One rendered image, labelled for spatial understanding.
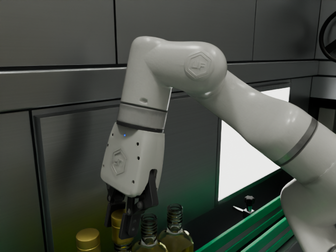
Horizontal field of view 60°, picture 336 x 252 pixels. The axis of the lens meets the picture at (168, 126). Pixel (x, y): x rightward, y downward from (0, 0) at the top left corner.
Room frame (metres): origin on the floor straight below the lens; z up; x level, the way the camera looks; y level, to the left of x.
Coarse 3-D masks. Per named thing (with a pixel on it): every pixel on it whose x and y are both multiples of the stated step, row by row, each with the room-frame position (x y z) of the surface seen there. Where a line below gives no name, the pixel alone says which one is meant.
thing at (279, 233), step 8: (280, 224) 0.72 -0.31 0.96; (288, 224) 0.75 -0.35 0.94; (264, 232) 0.68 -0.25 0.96; (272, 232) 0.69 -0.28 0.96; (280, 232) 0.72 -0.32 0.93; (288, 232) 0.76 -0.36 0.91; (256, 240) 0.64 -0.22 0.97; (264, 240) 0.66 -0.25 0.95; (272, 240) 0.70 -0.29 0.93; (280, 240) 0.72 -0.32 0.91; (248, 248) 0.61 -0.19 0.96; (256, 248) 0.63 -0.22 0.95; (264, 248) 0.67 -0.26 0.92; (272, 248) 0.69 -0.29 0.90
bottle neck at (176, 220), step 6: (174, 204) 0.50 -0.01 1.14; (168, 210) 0.48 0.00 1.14; (174, 210) 0.48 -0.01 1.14; (180, 210) 0.48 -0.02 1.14; (168, 216) 0.48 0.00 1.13; (174, 216) 0.48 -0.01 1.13; (180, 216) 0.48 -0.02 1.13; (168, 222) 0.48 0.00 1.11; (174, 222) 0.48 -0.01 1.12; (180, 222) 0.48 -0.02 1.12; (168, 228) 0.49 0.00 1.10; (174, 228) 0.48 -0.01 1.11; (180, 228) 0.49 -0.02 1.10
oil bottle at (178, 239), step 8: (160, 232) 0.50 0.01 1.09; (168, 232) 0.48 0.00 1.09; (184, 232) 0.49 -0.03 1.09; (168, 240) 0.47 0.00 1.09; (176, 240) 0.47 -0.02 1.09; (184, 240) 0.48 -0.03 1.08; (192, 240) 0.49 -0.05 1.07; (168, 248) 0.47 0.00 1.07; (176, 248) 0.46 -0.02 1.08; (184, 248) 0.47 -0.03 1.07; (192, 248) 0.49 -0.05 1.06
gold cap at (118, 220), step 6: (120, 210) 0.42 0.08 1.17; (114, 216) 0.41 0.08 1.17; (120, 216) 0.41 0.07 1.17; (114, 222) 0.40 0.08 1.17; (120, 222) 0.40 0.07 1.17; (114, 228) 0.40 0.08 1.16; (114, 234) 0.40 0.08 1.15; (114, 240) 0.40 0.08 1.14; (120, 240) 0.40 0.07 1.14; (126, 240) 0.40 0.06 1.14
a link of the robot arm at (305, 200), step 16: (320, 128) 0.38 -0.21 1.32; (320, 144) 0.36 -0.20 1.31; (304, 160) 0.36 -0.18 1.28; (320, 160) 0.36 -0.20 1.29; (304, 176) 0.37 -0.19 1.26; (320, 176) 0.36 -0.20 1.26; (288, 192) 0.41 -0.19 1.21; (304, 192) 0.39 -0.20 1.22; (320, 192) 0.36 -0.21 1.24; (288, 208) 0.40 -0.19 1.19; (304, 208) 0.38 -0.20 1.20; (320, 208) 0.37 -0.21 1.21; (304, 224) 0.38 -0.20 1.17; (320, 224) 0.38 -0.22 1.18; (304, 240) 0.37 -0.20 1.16; (320, 240) 0.37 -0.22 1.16
